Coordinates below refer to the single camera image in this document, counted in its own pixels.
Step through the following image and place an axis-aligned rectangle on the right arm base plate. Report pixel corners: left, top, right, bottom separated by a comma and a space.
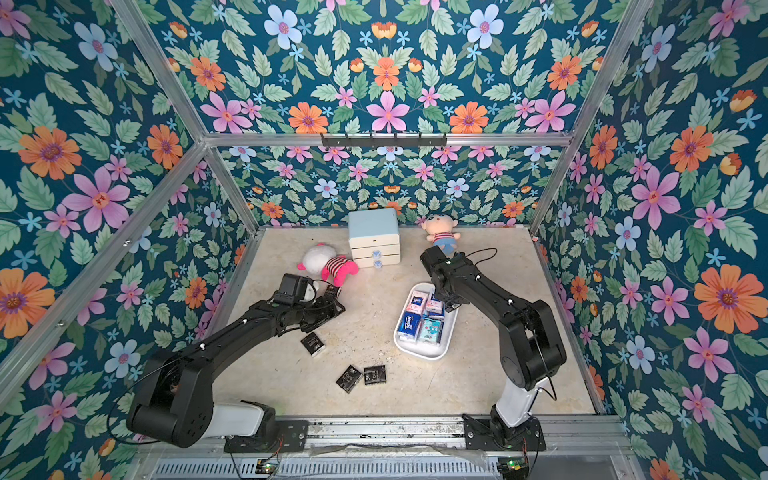
461, 410, 546, 452

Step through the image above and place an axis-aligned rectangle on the black hook rail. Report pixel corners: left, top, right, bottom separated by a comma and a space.
320, 133, 448, 149

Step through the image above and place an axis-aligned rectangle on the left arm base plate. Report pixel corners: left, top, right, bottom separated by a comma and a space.
224, 420, 309, 454

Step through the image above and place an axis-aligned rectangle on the small blue-top drawer cabinet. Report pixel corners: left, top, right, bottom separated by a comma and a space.
348, 208, 401, 269

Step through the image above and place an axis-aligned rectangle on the black packet mid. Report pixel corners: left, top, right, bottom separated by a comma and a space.
301, 332, 325, 357

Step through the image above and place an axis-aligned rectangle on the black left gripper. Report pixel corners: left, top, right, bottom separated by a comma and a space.
292, 293, 348, 331

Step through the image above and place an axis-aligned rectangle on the white blue tissue pack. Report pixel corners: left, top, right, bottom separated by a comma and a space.
424, 298, 445, 316

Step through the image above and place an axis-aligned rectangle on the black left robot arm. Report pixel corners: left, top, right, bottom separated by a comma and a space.
126, 274, 345, 448

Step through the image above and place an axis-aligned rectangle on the white pink plush toy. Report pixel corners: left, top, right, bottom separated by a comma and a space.
297, 243, 359, 288

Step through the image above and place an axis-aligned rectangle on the black packet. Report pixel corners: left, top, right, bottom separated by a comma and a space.
336, 365, 363, 394
363, 365, 387, 386

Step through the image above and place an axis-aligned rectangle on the white oval storage tray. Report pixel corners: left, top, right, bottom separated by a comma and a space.
393, 282, 459, 361

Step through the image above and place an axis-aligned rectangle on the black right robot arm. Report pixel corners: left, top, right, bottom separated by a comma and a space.
420, 247, 567, 430

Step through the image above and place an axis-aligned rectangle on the pink tissue pack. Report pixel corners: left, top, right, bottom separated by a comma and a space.
405, 290, 430, 315

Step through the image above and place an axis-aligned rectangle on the teal tissue pack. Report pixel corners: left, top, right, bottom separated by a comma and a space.
417, 317, 444, 345

